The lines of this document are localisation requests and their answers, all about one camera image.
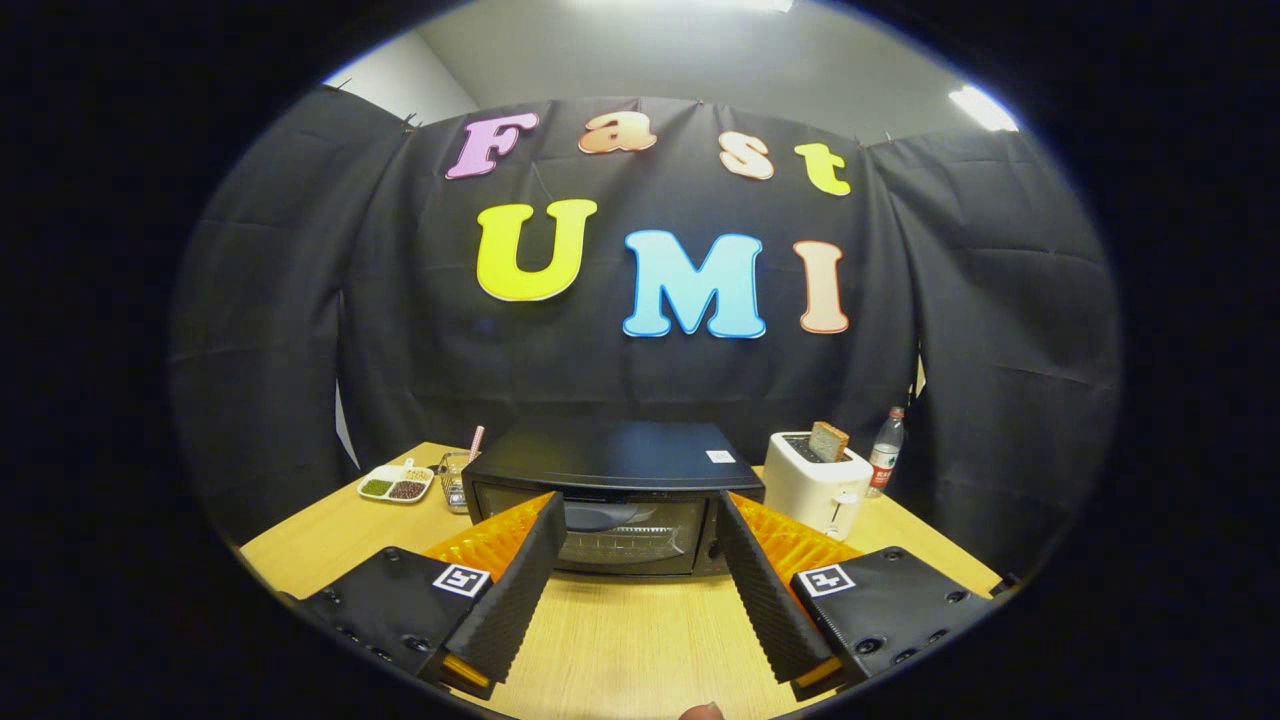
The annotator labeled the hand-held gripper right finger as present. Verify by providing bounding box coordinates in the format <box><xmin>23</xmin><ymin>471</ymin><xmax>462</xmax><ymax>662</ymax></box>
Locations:
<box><xmin>716</xmin><ymin>490</ymin><xmax>1001</xmax><ymax>703</ymax></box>

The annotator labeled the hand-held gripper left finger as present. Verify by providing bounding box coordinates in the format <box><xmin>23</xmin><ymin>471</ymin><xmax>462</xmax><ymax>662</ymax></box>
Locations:
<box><xmin>290</xmin><ymin>490</ymin><xmax>568</xmax><ymax>701</ymax></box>

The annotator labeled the black toaster oven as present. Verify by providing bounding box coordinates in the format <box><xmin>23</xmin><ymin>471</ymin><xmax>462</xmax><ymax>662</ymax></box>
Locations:
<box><xmin>462</xmin><ymin>420</ymin><xmax>766</xmax><ymax>581</ymax></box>

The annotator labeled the white toaster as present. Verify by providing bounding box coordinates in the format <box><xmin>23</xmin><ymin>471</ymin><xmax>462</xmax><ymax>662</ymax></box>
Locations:
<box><xmin>764</xmin><ymin>431</ymin><xmax>874</xmax><ymax>542</ymax></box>

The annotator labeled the clear glass cup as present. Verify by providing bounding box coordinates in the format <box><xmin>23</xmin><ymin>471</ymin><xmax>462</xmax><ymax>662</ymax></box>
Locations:
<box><xmin>438</xmin><ymin>451</ymin><xmax>476</xmax><ymax>515</ymax></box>

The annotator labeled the white divided dish with beans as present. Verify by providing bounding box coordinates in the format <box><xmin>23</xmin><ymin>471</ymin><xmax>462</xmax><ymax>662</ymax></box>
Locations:
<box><xmin>358</xmin><ymin>459</ymin><xmax>436</xmax><ymax>504</ymax></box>

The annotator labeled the clear water bottle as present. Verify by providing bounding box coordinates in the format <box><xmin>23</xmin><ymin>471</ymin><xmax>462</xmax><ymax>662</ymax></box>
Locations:
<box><xmin>866</xmin><ymin>405</ymin><xmax>906</xmax><ymax>499</ymax></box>

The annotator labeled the small ceiling light panel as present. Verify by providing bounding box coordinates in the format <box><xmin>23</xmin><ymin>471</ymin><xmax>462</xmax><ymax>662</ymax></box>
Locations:
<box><xmin>948</xmin><ymin>85</ymin><xmax>1021</xmax><ymax>133</ymax></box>

